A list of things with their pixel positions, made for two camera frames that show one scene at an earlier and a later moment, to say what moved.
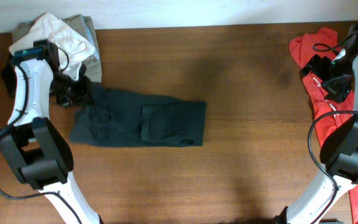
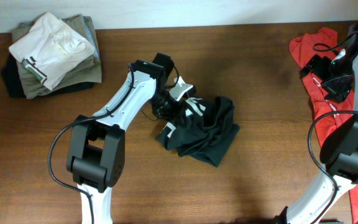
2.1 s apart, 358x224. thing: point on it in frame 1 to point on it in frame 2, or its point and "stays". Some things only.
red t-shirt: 329,114 stays
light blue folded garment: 89,32 stays
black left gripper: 83,84 to 174,112
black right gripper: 317,70 stays
